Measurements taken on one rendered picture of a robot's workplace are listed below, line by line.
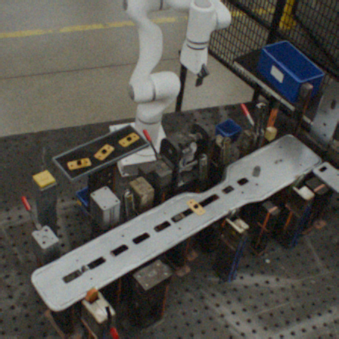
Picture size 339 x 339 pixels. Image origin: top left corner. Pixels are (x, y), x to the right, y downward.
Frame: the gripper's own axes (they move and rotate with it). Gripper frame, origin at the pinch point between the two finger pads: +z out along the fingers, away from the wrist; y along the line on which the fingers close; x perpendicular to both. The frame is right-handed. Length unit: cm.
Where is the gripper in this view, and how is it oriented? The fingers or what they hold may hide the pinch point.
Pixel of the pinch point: (191, 77)
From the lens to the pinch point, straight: 228.4
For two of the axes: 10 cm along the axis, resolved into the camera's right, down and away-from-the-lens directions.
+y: 6.1, 6.2, -5.0
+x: 7.8, -4.0, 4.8
